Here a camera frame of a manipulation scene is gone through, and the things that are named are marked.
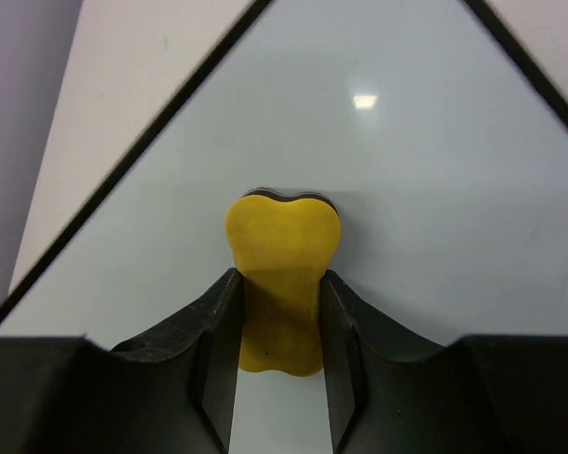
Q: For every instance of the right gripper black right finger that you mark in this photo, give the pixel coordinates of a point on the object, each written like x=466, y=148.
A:
x=389, y=390

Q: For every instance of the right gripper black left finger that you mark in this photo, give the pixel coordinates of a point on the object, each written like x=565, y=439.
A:
x=169, y=389

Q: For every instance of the yellow bone-shaped eraser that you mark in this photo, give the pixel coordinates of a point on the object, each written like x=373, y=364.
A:
x=282, y=245

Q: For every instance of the black-framed whiteboard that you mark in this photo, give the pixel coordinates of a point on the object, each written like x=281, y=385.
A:
x=441, y=143

